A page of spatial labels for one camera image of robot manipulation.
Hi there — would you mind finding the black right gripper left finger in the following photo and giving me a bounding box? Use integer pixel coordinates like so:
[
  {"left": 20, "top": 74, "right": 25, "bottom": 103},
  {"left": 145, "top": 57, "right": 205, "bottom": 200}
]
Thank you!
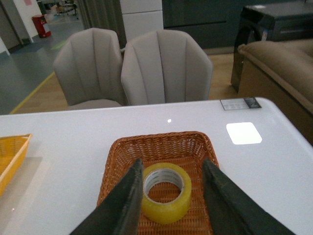
[{"left": 71, "top": 159, "right": 143, "bottom": 235}]

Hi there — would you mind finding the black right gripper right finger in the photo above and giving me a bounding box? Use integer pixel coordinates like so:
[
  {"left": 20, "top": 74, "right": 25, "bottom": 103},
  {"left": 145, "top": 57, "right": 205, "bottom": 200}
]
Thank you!
[{"left": 202, "top": 159, "right": 294, "bottom": 235}]

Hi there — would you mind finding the clear yellowish tape roll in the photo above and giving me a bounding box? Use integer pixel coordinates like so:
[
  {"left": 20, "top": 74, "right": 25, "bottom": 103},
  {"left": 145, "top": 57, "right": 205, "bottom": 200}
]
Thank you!
[{"left": 141, "top": 163, "right": 192, "bottom": 224}]

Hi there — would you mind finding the brown wicker basket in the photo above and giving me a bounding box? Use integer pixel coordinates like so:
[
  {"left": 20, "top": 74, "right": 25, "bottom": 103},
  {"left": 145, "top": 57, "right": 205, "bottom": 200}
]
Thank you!
[{"left": 97, "top": 131, "right": 219, "bottom": 235}]

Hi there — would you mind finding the yellow woven basket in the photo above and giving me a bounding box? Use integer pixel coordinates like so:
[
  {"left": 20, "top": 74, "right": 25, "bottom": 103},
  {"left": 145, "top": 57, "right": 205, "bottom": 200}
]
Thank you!
[{"left": 0, "top": 134, "right": 32, "bottom": 195}]

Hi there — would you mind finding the table label sticker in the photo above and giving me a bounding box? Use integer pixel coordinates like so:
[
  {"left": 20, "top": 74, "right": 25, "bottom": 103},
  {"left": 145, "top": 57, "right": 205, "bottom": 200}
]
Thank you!
[{"left": 220, "top": 97, "right": 262, "bottom": 111}]

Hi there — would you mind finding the right grey chair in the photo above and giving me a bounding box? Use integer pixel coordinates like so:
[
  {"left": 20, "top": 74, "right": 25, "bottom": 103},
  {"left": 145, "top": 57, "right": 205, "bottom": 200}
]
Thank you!
[{"left": 121, "top": 29, "right": 213, "bottom": 106}]

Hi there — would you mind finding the grey chair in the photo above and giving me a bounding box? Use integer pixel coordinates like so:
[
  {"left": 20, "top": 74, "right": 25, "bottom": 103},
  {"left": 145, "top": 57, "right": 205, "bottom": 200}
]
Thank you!
[
  {"left": 121, "top": 29, "right": 213, "bottom": 106},
  {"left": 53, "top": 28, "right": 128, "bottom": 110}
]

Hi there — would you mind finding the left grey chair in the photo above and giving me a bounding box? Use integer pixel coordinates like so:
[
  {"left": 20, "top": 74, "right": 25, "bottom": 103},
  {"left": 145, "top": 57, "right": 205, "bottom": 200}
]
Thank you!
[{"left": 53, "top": 28, "right": 128, "bottom": 110}]

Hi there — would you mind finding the tan sofa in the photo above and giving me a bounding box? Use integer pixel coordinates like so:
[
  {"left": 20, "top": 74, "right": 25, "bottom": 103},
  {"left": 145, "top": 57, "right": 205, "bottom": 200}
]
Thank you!
[{"left": 237, "top": 39, "right": 313, "bottom": 147}]

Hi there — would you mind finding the red trash bin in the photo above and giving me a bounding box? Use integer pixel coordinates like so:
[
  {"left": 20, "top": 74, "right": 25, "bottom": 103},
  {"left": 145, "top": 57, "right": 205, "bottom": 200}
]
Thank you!
[{"left": 32, "top": 15, "right": 51, "bottom": 38}]

